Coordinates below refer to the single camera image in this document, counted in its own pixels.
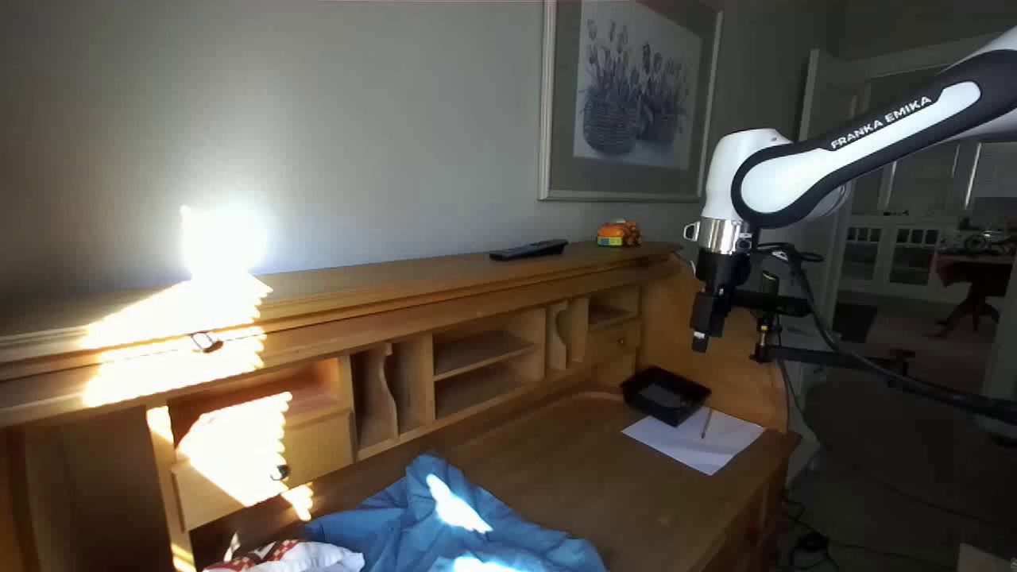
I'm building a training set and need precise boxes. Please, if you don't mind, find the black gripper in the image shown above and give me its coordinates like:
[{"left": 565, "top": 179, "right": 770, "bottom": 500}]
[{"left": 688, "top": 247, "right": 751, "bottom": 354}]

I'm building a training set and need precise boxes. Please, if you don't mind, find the blue cloth towel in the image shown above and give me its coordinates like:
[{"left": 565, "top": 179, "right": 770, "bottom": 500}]
[{"left": 306, "top": 454, "right": 608, "bottom": 572}]

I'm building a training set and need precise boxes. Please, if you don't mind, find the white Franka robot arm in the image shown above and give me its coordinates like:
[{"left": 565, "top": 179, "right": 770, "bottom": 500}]
[{"left": 688, "top": 30, "right": 1017, "bottom": 354}]

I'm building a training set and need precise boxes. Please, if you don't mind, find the orange green toy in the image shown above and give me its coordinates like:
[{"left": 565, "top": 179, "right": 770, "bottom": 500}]
[{"left": 598, "top": 218, "right": 641, "bottom": 247}]

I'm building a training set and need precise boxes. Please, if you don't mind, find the black tray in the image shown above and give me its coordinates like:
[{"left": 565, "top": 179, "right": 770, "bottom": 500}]
[{"left": 624, "top": 365, "right": 710, "bottom": 425}]

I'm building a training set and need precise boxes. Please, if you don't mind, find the white paper sheet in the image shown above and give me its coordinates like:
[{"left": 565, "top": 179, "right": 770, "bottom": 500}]
[{"left": 627, "top": 410, "right": 762, "bottom": 476}]

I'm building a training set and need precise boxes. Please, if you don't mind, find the black remote control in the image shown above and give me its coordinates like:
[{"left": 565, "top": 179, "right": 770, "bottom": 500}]
[{"left": 490, "top": 238, "right": 568, "bottom": 259}]

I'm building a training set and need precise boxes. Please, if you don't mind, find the framed flower picture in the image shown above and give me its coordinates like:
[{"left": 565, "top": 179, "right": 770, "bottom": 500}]
[{"left": 539, "top": 0, "right": 724, "bottom": 203}]

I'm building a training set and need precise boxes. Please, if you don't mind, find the white door with panes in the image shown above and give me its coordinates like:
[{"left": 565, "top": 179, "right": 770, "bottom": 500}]
[{"left": 794, "top": 30, "right": 1017, "bottom": 400}]

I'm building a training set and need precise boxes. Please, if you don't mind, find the dark round side table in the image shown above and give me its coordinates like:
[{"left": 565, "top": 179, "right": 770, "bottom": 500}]
[{"left": 937, "top": 254, "right": 1011, "bottom": 335}]

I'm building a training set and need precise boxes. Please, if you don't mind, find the white red cloth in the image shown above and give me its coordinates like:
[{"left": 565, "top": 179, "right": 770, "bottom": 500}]
[{"left": 202, "top": 541, "right": 365, "bottom": 572}]

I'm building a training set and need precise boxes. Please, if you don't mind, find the small clip on shelf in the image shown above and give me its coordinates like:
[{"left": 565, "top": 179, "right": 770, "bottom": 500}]
[{"left": 187, "top": 331, "right": 223, "bottom": 354}]

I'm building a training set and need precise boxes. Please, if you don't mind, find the wooden desk hutch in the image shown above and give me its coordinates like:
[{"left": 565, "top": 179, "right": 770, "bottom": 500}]
[{"left": 0, "top": 245, "right": 794, "bottom": 572}]

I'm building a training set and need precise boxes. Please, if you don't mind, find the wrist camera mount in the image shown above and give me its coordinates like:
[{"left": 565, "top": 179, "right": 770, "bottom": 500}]
[{"left": 735, "top": 269, "right": 810, "bottom": 361}]

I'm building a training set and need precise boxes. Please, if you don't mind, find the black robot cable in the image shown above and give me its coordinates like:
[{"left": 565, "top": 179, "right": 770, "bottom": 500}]
[{"left": 757, "top": 243, "right": 1017, "bottom": 425}]

